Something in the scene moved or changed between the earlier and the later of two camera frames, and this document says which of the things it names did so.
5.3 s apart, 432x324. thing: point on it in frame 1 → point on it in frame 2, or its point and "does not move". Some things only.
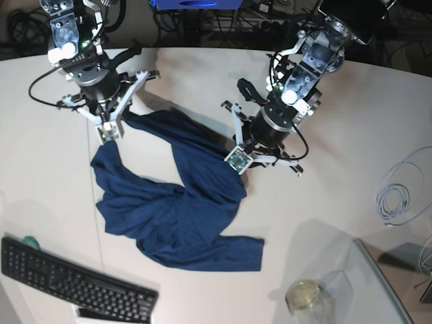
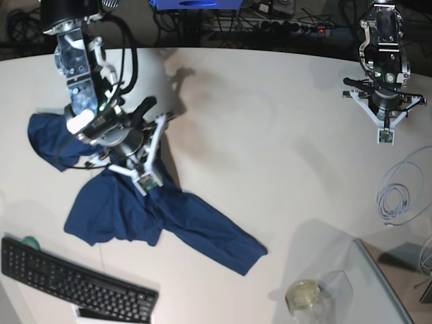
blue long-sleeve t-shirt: (190, 225) → (109, 204)
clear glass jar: (328, 301) does not move
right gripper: (271, 129) → (386, 106)
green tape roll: (30, 239) does not move
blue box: (196, 4) does not move
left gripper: (98, 84) → (117, 131)
